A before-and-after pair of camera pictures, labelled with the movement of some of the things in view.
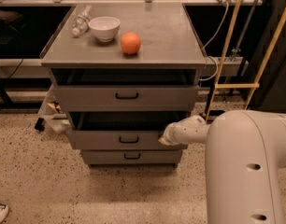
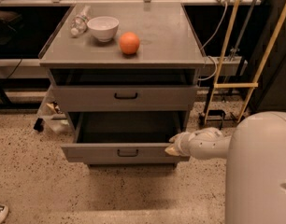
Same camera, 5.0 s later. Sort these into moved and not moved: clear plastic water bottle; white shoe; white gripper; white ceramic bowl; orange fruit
Moved: white gripper
Not moved: white ceramic bowl; clear plastic water bottle; orange fruit; white shoe
